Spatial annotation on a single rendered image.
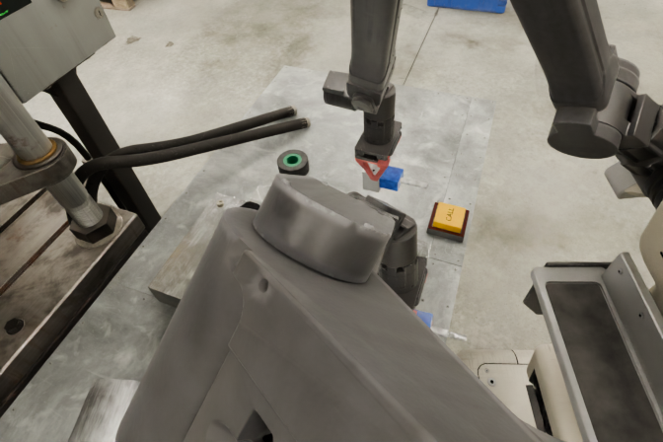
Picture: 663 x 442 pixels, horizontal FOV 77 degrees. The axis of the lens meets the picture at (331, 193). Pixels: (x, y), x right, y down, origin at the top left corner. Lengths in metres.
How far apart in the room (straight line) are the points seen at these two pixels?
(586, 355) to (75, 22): 1.15
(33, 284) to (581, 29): 1.10
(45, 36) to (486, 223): 1.75
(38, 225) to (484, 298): 1.53
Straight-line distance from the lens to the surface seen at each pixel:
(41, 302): 1.11
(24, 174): 0.99
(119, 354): 0.94
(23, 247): 1.24
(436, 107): 1.30
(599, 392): 0.62
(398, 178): 0.86
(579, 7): 0.44
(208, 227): 0.95
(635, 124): 0.60
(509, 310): 1.84
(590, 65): 0.50
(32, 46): 1.11
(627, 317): 0.66
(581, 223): 2.21
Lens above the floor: 1.57
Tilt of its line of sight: 49 degrees down
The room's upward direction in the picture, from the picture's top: 5 degrees counter-clockwise
